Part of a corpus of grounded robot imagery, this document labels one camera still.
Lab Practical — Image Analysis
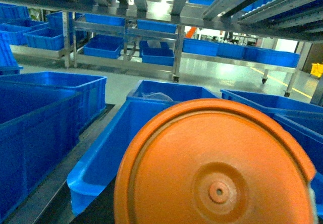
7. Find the blue bin right of centre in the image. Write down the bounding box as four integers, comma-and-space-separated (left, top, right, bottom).
67, 100, 172, 216

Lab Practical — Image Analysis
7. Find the blue bin behind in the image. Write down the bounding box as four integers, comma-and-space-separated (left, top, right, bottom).
127, 80, 219, 104

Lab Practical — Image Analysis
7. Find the yellow mop bucket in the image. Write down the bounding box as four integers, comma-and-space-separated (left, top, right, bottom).
310, 63, 323, 78

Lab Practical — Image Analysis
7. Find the empty blue bin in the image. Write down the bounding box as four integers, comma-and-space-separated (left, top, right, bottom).
0, 80, 83, 223

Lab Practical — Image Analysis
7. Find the orange round cap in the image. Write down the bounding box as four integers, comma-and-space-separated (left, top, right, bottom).
114, 99, 317, 223

